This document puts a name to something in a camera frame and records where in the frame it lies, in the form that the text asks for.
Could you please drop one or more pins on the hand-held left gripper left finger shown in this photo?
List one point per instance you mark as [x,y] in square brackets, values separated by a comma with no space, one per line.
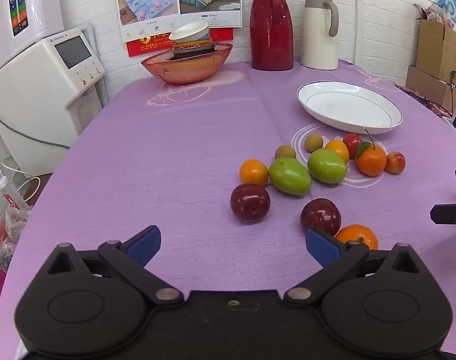
[145,243]

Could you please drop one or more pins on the white water dispenser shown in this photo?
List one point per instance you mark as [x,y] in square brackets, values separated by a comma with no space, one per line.
[40,97]

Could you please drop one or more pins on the black bowl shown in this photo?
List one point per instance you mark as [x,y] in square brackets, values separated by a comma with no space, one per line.
[192,55]

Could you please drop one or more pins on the white thermos jug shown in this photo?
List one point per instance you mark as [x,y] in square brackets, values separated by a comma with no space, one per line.
[320,33]

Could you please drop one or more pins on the large tangerine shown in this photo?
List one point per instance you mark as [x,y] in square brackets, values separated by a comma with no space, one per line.
[359,235]

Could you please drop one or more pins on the purple tablecloth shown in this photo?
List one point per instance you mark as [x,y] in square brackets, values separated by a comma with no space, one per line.
[175,165]

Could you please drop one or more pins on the red glass bowl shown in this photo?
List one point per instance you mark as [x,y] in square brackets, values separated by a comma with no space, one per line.
[186,67]

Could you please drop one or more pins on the clear plastic bag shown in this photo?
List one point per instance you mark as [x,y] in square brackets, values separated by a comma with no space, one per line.
[6,232]

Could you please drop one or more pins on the clear plastic bottle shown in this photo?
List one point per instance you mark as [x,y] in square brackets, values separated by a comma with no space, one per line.
[11,194]

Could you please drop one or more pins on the small round orange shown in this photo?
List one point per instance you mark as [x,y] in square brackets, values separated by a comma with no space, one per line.
[254,172]

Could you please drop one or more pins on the small red yellow apple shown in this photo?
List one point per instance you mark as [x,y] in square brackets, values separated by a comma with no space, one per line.
[395,162]

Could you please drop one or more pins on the brown kiwi left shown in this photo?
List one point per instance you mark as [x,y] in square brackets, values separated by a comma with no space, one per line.
[285,152]

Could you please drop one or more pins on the brown kiwi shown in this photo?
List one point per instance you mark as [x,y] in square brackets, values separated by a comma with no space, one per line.
[285,152]
[313,143]

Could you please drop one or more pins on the patterned rim bowl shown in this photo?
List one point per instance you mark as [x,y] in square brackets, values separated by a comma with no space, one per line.
[192,45]

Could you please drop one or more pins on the red thermos jug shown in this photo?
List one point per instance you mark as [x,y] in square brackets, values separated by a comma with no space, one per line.
[271,26]

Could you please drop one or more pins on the white wall water purifier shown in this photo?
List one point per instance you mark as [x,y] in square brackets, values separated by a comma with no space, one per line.
[18,7]

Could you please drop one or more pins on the dark red plum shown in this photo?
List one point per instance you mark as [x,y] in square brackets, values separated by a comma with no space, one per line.
[321,216]
[249,202]

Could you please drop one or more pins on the red wall poster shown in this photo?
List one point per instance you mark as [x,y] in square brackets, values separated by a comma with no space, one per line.
[141,45]

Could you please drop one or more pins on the patterned pink cloth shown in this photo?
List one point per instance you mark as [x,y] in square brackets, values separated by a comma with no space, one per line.
[426,101]

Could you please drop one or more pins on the white plate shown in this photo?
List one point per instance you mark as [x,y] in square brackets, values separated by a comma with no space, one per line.
[350,107]

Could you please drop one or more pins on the tangerine with green leaf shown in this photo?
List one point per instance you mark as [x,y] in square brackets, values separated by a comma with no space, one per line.
[371,160]

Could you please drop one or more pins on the low open cardboard box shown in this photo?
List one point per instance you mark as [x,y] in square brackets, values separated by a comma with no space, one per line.
[434,88]

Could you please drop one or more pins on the brown kiwi right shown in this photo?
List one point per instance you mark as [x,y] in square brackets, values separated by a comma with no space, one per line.
[313,143]

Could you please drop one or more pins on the yellow orange citrus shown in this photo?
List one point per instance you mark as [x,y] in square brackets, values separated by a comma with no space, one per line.
[338,149]

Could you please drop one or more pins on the tall cardboard box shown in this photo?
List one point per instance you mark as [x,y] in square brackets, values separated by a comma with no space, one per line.
[440,47]

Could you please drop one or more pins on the green mango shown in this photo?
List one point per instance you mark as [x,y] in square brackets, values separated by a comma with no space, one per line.
[327,165]
[290,176]

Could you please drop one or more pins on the white bowl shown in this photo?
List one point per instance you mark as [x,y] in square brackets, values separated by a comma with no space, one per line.
[190,32]

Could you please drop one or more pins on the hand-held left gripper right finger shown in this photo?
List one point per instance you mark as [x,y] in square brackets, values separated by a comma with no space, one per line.
[320,243]

